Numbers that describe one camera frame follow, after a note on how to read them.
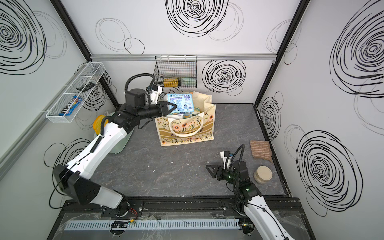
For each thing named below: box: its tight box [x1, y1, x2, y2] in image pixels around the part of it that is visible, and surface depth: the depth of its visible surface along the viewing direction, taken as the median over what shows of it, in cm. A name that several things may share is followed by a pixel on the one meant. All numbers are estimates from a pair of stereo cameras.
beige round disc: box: [253, 165, 273, 183], surface depth 80 cm
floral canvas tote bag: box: [154, 91, 216, 147], surface depth 86 cm
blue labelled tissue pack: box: [167, 93, 194, 113], surface depth 72 cm
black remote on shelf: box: [76, 81, 96, 92], surface depth 82 cm
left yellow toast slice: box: [93, 115, 109, 136], surface depth 82 cm
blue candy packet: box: [58, 96, 83, 116], surface depth 72 cm
